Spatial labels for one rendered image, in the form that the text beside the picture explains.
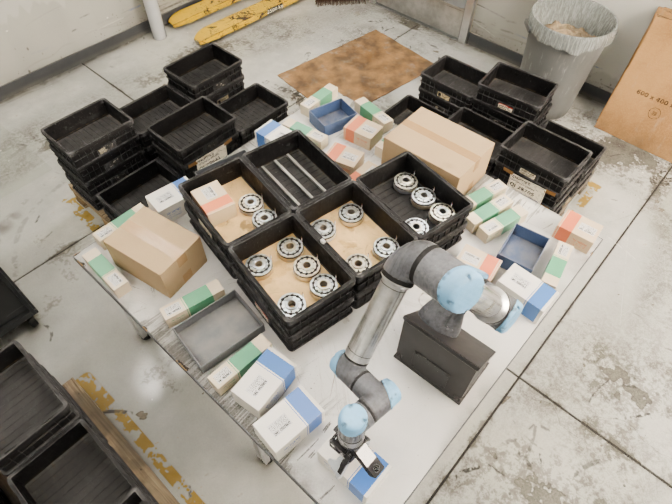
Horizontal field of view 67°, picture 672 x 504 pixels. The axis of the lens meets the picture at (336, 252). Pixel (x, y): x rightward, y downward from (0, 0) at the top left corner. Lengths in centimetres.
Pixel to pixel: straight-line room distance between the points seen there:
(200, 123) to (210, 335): 155
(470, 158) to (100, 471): 194
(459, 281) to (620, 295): 215
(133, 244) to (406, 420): 120
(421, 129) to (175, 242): 120
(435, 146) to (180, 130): 151
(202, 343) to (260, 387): 33
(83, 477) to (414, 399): 126
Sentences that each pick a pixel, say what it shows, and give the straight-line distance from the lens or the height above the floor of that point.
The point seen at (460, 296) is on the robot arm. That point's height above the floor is 139.
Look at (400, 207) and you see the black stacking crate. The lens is 217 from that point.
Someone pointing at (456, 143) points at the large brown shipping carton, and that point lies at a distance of 240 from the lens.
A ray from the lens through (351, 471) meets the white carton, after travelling 168.
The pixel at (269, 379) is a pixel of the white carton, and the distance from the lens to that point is 178.
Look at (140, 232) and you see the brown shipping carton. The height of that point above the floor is 86.
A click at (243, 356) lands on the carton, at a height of 76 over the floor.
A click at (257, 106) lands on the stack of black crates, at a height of 38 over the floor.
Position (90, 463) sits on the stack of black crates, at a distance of 229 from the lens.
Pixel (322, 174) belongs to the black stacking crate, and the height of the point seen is 83.
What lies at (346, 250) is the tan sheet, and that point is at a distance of 200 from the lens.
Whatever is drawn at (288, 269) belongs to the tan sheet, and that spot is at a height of 83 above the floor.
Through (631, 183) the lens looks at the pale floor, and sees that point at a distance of 399.
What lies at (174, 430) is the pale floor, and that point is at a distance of 264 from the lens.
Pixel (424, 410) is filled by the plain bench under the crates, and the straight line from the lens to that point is 186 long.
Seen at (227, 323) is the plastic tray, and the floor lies 70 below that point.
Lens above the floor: 241
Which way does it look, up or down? 53 degrees down
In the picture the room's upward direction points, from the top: 1 degrees clockwise
